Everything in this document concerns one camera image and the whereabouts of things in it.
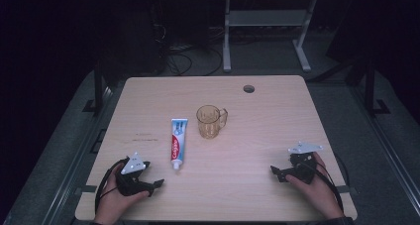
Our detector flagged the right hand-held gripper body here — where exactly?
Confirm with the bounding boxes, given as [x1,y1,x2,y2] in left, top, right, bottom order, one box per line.
[286,141,325,185]

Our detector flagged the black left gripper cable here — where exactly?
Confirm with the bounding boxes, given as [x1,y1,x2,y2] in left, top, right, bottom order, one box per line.
[94,157,131,215]

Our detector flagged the person's right hand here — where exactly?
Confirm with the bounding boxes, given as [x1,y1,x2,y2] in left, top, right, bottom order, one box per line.
[284,151,347,220]

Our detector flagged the black floor cables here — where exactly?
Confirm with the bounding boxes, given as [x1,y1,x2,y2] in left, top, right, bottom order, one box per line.
[152,23,225,77]

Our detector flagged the metal frame rail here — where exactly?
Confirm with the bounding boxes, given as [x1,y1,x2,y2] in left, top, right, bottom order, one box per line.
[41,85,115,225]
[350,85,420,218]

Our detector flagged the white metal stand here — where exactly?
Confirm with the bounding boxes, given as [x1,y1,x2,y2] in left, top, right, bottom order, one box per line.
[222,0,319,73]

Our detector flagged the clear glass mug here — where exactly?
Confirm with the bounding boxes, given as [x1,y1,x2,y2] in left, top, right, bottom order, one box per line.
[195,104,229,140]

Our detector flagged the person's left hand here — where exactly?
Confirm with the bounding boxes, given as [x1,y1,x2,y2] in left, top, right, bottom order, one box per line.
[93,165,151,225]

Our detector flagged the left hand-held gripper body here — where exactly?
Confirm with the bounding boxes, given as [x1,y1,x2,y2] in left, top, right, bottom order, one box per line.
[114,151,155,197]

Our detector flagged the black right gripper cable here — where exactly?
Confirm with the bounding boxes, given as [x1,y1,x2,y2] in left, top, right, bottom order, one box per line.
[298,159,345,213]

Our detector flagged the black metal post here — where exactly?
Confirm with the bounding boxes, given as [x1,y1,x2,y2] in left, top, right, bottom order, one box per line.
[82,60,105,114]
[363,60,391,115]

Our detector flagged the toothpaste tube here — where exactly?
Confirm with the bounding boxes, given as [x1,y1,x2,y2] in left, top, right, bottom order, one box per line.
[169,118,189,171]

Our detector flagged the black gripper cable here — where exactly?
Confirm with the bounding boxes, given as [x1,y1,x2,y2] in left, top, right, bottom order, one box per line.
[94,157,131,215]
[298,159,345,213]

